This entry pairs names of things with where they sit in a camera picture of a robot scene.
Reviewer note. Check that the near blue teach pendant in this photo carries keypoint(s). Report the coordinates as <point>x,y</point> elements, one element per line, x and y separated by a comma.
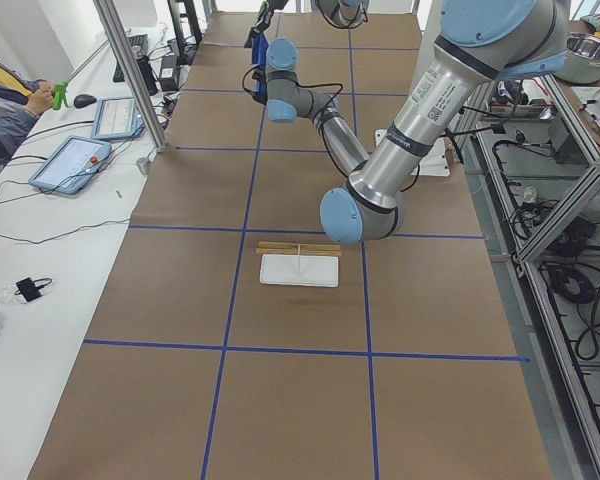
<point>71,166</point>

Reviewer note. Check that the small black clip device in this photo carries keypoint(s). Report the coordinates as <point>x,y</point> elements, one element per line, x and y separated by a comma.
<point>30,289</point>

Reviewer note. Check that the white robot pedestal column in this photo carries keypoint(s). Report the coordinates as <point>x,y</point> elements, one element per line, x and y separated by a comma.
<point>411,145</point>

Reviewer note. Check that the second robot arm grey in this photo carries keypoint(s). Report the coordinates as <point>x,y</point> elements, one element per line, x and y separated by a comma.
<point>342,14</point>

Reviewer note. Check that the green spray bottle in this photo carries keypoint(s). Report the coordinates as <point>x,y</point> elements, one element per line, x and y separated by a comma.
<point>60,96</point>

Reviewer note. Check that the blue microfibre towel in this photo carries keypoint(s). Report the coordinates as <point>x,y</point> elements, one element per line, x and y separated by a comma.
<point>259,49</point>

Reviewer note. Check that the black power brick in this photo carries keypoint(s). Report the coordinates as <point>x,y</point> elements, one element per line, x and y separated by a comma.
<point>169,73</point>

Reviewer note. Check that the far blue teach pendant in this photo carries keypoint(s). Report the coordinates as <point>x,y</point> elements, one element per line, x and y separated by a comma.
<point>116,119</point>

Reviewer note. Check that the person seated at table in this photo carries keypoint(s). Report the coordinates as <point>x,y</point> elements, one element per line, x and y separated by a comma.
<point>22,103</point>

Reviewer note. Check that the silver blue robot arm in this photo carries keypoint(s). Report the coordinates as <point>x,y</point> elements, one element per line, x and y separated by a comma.
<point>478,41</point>

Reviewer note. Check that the blue teach pendant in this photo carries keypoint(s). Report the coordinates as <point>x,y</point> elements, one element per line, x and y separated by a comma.
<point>71,166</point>
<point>116,119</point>

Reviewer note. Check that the steel cooking pot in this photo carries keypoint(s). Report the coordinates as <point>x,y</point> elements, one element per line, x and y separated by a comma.
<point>582,64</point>

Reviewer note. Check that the aluminium frame post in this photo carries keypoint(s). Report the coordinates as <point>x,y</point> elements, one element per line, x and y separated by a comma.
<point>116,35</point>

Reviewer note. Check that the black computer mouse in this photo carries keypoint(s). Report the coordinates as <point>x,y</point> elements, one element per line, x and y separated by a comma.
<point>83,100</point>

